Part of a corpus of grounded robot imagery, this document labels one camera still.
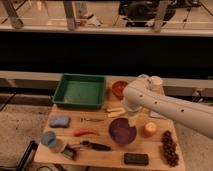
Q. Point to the yellow banana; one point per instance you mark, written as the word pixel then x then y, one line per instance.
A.
pixel 115 112

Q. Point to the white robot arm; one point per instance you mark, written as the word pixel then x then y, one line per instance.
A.
pixel 139 93

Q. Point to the small orange bowl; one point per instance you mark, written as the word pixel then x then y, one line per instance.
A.
pixel 118 87

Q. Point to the green plastic tray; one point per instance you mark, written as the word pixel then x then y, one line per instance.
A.
pixel 80 91

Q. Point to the purple bowl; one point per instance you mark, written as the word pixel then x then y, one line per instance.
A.
pixel 120 131

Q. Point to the orange fruit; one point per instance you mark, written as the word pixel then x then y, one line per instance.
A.
pixel 150 129

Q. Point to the blue sponge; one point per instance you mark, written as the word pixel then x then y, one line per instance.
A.
pixel 59 121

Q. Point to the small black clip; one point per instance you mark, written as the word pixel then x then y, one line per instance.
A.
pixel 70 152

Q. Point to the black rectangular sponge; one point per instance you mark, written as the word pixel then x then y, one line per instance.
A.
pixel 136 159

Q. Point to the bunch of red grapes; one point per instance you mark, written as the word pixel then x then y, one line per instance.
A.
pixel 169 149

